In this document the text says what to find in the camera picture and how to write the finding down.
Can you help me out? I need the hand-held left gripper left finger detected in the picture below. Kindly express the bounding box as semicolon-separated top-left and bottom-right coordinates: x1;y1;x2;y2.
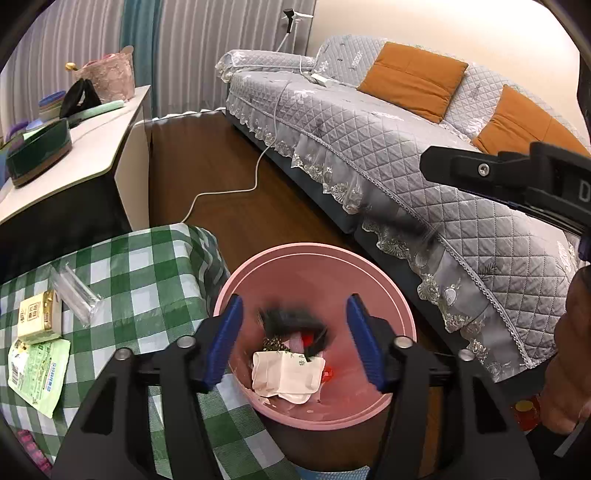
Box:
51;294;245;480

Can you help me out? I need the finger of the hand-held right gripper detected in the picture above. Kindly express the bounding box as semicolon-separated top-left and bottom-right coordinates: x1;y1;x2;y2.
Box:
420;144;532;195
462;186;587;236

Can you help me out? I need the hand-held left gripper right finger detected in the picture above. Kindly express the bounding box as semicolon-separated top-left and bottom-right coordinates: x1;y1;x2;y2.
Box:
345;292;541;480

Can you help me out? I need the dark brown cloth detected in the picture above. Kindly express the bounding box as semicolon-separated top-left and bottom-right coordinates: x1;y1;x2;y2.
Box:
256;307;329;363

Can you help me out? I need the pink plastic bin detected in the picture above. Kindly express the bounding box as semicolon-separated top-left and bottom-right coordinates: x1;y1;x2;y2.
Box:
213;243;417;431

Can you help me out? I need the clear plastic wrapper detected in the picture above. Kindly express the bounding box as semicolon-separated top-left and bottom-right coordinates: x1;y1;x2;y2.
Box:
50;263;103;324

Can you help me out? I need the small yellow carton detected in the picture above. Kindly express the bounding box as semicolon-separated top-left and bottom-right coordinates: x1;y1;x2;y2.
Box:
17;291;63;344

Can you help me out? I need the green white printed packet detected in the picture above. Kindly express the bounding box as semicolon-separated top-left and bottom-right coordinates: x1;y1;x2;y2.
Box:
7;338;71;418

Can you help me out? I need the person's right hand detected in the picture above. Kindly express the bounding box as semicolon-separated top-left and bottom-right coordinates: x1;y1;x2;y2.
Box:
541;270;591;435

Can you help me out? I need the orange cushion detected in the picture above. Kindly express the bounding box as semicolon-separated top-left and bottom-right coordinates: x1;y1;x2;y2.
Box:
472;84;591;155
356;41;469;124

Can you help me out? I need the green checked tablecloth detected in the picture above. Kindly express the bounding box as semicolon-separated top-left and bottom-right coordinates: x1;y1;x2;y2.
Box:
0;223;305;480

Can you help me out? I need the grey quilted sofa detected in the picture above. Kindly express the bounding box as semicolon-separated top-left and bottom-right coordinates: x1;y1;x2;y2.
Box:
215;36;591;384

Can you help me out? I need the red jar yellow lid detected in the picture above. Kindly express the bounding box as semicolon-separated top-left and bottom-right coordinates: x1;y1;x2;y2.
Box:
513;399;542;432

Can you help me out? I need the white top coffee table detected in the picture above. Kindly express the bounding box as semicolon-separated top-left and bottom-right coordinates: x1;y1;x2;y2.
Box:
0;85;153;278

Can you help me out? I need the white floor lamp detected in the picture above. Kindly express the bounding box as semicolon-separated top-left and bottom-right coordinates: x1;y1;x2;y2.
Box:
276;8;315;54

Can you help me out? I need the mint green strip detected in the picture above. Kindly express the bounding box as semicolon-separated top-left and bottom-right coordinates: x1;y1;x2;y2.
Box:
69;99;125;126

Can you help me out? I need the green round tin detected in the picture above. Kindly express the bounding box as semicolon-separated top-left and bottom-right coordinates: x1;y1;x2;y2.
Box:
6;117;74;188

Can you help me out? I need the grey curtain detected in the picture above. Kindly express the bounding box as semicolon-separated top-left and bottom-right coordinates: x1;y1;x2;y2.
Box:
154;0;317;117
9;0;127;109

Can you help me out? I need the pink lace basket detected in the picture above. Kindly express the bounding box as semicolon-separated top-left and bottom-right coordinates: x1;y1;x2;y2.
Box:
74;45;136;103

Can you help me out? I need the stack of coloured bowls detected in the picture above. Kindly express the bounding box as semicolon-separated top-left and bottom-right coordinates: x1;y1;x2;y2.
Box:
37;91;65;121

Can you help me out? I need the teal curtain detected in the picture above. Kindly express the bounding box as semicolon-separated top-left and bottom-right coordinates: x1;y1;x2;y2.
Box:
121;0;161;88

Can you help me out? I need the white cable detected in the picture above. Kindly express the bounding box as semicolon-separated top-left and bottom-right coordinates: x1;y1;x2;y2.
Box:
179;32;319;225

